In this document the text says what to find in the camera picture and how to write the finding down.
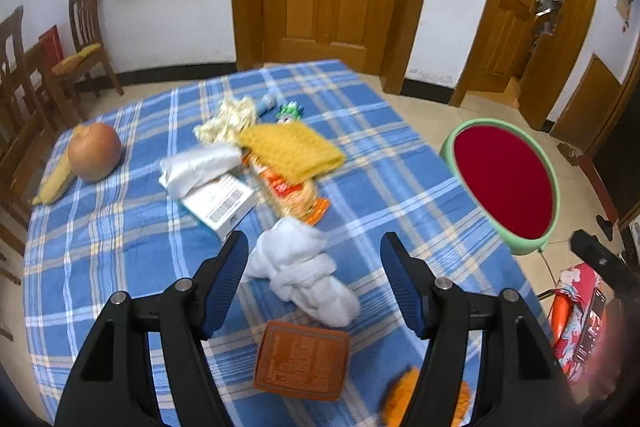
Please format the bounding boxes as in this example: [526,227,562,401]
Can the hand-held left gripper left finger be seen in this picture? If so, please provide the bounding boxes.
[54,229,251,427]

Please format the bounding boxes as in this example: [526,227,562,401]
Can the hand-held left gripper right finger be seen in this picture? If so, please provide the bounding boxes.
[379,231,583,427]

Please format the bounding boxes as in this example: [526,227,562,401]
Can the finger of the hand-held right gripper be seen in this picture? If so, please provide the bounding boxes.
[571,229,610,270]

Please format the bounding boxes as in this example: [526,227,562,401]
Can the white barcode box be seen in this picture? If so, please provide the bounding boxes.
[181,173,258,242]

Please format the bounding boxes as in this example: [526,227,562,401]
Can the white tissue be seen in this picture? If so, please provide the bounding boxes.
[242,216,361,329]

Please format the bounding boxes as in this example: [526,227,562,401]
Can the brown box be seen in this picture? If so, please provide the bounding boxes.
[252,320,351,403]

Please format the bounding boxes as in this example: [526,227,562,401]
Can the red basin with green rim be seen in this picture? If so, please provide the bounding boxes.
[441,118,560,256]

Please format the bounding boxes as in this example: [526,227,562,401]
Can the white plastic tissue pack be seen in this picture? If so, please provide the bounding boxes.
[159,142,243,200]

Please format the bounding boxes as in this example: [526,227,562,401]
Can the red floral cushion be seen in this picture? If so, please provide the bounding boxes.
[547,263,608,380]

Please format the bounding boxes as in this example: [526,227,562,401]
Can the orange plastic tube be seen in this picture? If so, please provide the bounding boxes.
[549,293,571,348]

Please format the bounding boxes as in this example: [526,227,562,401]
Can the brown slippers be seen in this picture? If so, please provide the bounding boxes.
[557,142,583,165]

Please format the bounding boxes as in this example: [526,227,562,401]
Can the orange snack packet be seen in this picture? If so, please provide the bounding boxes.
[245,154,331,227]

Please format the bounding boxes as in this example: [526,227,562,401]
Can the blue plaid tablecloth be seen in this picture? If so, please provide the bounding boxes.
[22,58,553,427]

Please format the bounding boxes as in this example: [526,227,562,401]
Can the wooden cabinet panel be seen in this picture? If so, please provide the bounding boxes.
[550,53,623,152]

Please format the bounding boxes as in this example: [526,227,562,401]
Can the yellow knitted cloth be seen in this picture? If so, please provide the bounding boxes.
[237,122,347,182]

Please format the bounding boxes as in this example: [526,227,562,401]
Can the cream crumpled wrapper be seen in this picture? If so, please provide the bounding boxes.
[192,97,258,145]

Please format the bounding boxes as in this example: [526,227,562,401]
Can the small green bottle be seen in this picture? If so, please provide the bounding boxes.
[277,103,306,124]

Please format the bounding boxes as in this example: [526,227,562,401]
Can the red yellow apple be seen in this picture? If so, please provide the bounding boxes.
[67,123,123,182]

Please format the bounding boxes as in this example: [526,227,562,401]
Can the yellow banana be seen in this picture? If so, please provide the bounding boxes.
[32,149,77,206]

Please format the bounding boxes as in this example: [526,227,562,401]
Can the open wooden door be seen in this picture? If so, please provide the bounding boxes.
[452,0,603,132]

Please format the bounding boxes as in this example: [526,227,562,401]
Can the yellow seat cushion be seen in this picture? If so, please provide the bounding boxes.
[52,43,103,75]

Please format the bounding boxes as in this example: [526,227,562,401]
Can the red board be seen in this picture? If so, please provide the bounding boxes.
[39,25,65,62]

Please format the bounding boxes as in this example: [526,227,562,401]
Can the wooden chair with cushion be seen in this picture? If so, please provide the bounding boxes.
[52,0,125,108]

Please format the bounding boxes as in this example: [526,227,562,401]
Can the grey cable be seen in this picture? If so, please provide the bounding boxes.
[537,249,557,294]

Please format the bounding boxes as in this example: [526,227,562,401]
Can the wall poster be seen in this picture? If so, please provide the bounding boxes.
[616,0,636,32]

